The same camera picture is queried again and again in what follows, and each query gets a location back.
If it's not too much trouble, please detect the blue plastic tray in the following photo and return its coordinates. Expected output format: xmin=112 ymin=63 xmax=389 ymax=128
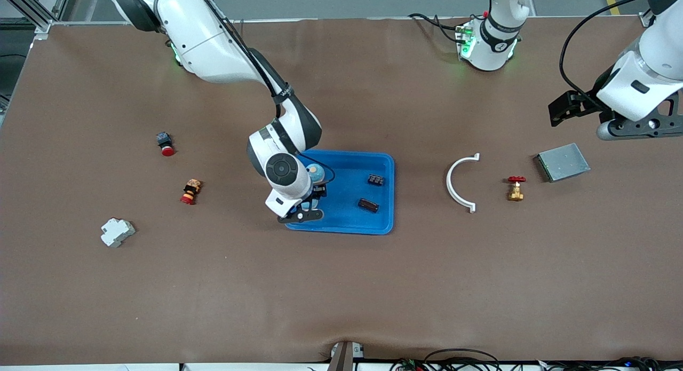
xmin=284 ymin=149 xmax=395 ymax=235

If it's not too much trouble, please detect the silver metal box module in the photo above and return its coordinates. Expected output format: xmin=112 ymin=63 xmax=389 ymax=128
xmin=533 ymin=143 xmax=591 ymax=183

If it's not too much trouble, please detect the brown table mat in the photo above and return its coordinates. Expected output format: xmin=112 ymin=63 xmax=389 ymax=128
xmin=0 ymin=16 xmax=683 ymax=364

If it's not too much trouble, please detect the brass valve red handwheel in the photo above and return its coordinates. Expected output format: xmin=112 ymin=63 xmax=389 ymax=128
xmin=506 ymin=176 xmax=527 ymax=202

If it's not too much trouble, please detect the red yellow emergency button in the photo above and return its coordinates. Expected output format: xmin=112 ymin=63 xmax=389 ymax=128
xmin=180 ymin=179 xmax=203 ymax=206

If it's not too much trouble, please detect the white circuit breaker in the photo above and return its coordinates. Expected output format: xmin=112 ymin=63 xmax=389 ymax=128
xmin=100 ymin=217 xmax=136 ymax=248

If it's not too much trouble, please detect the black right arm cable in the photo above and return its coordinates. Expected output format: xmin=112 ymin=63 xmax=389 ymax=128
xmin=211 ymin=3 xmax=337 ymax=187

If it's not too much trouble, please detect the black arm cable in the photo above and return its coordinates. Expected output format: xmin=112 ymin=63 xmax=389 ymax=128
xmin=211 ymin=3 xmax=337 ymax=187
xmin=559 ymin=0 xmax=649 ymax=107

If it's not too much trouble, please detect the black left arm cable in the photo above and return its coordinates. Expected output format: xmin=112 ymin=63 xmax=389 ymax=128
xmin=559 ymin=0 xmax=649 ymax=107

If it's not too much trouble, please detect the white half-ring pipe bracket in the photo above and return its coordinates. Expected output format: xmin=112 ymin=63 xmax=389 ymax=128
xmin=446 ymin=153 xmax=480 ymax=214

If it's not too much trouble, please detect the black cable tangle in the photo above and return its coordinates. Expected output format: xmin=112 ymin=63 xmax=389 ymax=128
xmin=388 ymin=349 xmax=683 ymax=371

